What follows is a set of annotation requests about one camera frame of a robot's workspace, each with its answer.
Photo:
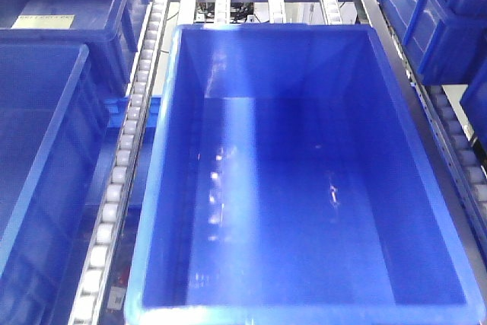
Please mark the large blue centre bin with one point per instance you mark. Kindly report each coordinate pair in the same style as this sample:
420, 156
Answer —
288, 184

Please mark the blue bin left rear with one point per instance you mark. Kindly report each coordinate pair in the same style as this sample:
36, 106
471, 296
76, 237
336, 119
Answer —
110, 28

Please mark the blue bin left front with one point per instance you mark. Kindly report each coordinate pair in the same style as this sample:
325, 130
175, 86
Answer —
53, 122

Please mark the right roller track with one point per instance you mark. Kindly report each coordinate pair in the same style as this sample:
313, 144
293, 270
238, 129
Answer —
458, 154

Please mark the white roller track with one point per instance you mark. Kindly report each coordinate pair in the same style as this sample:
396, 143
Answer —
92, 286

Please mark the blue bin right rear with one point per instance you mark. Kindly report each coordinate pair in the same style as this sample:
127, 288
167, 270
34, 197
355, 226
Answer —
442, 45

